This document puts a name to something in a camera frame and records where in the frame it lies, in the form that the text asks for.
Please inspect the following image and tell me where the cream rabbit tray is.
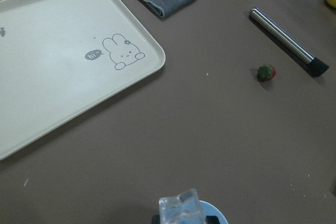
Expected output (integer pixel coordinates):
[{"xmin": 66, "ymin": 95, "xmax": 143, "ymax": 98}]
[{"xmin": 1, "ymin": 0, "xmax": 165, "ymax": 158}]

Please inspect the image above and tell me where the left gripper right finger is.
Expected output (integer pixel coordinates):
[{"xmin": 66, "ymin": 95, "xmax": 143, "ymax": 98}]
[{"xmin": 206, "ymin": 216, "xmax": 220, "ymax": 224}]

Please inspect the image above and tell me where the light blue cup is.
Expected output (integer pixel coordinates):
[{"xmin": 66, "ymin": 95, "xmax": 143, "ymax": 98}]
[{"xmin": 200, "ymin": 200, "xmax": 228, "ymax": 224}]

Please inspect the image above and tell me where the red strawberry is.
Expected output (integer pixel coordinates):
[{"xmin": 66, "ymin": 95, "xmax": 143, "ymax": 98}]
[{"xmin": 257, "ymin": 65, "xmax": 276, "ymax": 81}]

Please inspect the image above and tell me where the steel muddler black tip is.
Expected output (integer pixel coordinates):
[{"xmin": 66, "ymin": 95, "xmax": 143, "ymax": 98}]
[{"xmin": 249, "ymin": 8, "xmax": 329, "ymax": 78}]

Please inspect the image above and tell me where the clear ice cube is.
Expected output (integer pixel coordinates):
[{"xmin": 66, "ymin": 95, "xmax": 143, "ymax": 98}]
[{"xmin": 159, "ymin": 188, "xmax": 206, "ymax": 224}]

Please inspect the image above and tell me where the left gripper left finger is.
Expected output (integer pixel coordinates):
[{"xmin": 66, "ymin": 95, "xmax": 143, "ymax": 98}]
[{"xmin": 151, "ymin": 215, "xmax": 160, "ymax": 224}]

